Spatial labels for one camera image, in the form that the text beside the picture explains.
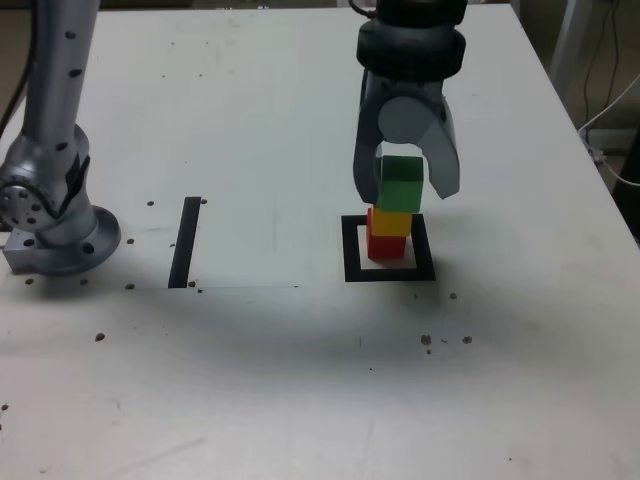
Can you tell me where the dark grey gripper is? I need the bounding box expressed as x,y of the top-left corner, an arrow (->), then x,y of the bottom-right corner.
351,72 -> 462,204

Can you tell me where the green cube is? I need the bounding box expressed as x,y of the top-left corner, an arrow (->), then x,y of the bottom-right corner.
374,154 -> 424,213

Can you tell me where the yellow cube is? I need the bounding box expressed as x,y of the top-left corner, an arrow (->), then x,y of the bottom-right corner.
372,207 -> 414,237

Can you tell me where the red cube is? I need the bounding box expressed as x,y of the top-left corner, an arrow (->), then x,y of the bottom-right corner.
366,206 -> 407,261

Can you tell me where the black tape square outline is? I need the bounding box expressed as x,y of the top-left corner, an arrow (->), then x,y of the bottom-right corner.
341,213 -> 437,284

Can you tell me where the black tape strip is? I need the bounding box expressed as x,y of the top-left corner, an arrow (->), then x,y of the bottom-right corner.
167,196 -> 202,290

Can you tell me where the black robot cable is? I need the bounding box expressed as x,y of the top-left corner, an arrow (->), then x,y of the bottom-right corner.
348,0 -> 381,21

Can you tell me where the white metal post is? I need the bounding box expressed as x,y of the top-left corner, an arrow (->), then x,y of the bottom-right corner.
548,0 -> 589,96

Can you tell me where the white cable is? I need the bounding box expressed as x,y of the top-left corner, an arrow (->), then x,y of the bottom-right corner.
578,73 -> 640,186

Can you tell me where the thin black hanging cable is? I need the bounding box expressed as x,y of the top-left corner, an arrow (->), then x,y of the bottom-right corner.
582,0 -> 621,126

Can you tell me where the black power cable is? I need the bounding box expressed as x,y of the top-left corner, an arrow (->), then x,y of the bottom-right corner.
0,0 -> 40,139

